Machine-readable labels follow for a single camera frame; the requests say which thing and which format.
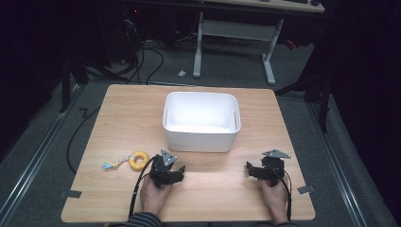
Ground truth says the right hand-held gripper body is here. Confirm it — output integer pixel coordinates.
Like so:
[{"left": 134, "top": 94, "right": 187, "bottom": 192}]
[{"left": 258, "top": 148, "right": 292, "bottom": 187}]

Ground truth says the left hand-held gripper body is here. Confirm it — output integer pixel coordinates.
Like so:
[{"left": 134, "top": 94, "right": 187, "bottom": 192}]
[{"left": 148, "top": 148, "right": 178, "bottom": 189}]

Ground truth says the yellow ring toy with rope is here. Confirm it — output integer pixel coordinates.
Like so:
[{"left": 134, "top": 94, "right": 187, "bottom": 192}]
[{"left": 101, "top": 150, "right": 150, "bottom": 173}]

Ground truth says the white plastic bin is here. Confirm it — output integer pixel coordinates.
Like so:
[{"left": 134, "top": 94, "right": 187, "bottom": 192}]
[{"left": 162, "top": 91, "right": 242, "bottom": 154}]

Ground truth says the person's left hand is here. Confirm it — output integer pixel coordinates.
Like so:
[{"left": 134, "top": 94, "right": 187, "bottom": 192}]
[{"left": 139, "top": 179, "right": 174, "bottom": 216}]

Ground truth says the person's right hand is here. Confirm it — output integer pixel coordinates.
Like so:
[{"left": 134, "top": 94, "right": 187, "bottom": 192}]
[{"left": 259, "top": 177, "right": 289, "bottom": 223}]

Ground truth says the grey tape piece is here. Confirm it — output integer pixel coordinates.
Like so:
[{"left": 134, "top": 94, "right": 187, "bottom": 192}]
[
  {"left": 58, "top": 188, "right": 83, "bottom": 200},
  {"left": 296, "top": 183, "right": 316, "bottom": 195}
]

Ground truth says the black metal stand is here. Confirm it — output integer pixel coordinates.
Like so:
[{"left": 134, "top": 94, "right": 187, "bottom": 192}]
[
  {"left": 59, "top": 51, "right": 90, "bottom": 114},
  {"left": 273, "top": 70, "right": 333, "bottom": 134}
]

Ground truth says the white-legged desk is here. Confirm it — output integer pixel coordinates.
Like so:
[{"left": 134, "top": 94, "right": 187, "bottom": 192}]
[{"left": 191, "top": 0, "right": 326, "bottom": 86}]

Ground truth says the dark computer tower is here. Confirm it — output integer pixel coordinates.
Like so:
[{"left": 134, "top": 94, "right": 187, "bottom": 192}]
[{"left": 120, "top": 5, "right": 144, "bottom": 65}]

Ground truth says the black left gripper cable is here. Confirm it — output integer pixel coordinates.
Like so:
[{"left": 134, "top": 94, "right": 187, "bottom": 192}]
[{"left": 128, "top": 155, "right": 158, "bottom": 219}]

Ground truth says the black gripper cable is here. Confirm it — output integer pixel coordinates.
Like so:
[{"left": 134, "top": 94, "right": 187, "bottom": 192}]
[
  {"left": 270, "top": 166, "right": 293, "bottom": 222},
  {"left": 128, "top": 155, "right": 158, "bottom": 219}
]

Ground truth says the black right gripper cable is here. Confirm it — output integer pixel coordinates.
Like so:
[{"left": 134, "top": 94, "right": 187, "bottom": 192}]
[{"left": 270, "top": 166, "right": 293, "bottom": 222}]

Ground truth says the metal floor rail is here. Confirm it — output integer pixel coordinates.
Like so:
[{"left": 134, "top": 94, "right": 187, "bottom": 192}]
[
  {"left": 305, "top": 99, "right": 369, "bottom": 227},
  {"left": 0, "top": 91, "right": 81, "bottom": 221}
]

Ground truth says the black floor cable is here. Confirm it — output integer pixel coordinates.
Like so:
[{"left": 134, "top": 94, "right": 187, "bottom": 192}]
[{"left": 65, "top": 106, "right": 102, "bottom": 175}]

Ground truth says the bundle of black cables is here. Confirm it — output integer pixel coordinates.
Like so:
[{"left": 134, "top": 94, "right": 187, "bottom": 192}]
[{"left": 124, "top": 39, "right": 166, "bottom": 85}]

